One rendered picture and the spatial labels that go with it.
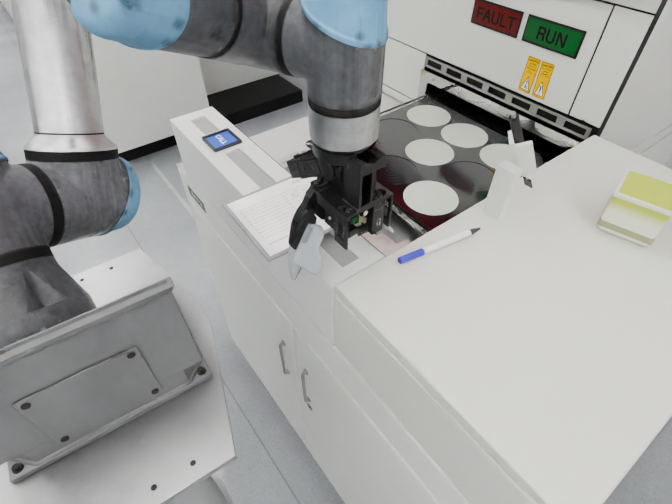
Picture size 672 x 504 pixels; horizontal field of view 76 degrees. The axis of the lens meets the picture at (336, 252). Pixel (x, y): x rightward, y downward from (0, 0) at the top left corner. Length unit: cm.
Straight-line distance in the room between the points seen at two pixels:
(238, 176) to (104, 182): 21
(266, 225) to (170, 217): 164
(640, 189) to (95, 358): 72
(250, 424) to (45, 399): 101
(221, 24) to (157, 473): 51
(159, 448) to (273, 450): 87
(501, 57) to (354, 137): 65
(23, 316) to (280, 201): 36
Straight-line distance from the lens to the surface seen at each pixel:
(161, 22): 36
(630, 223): 72
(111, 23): 35
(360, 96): 42
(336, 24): 40
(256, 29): 43
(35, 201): 65
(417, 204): 79
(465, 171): 89
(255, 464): 148
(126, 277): 84
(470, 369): 51
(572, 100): 99
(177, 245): 210
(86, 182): 68
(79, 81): 70
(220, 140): 86
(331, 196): 50
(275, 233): 62
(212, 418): 65
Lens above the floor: 139
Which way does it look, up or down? 46 degrees down
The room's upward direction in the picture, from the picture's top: straight up
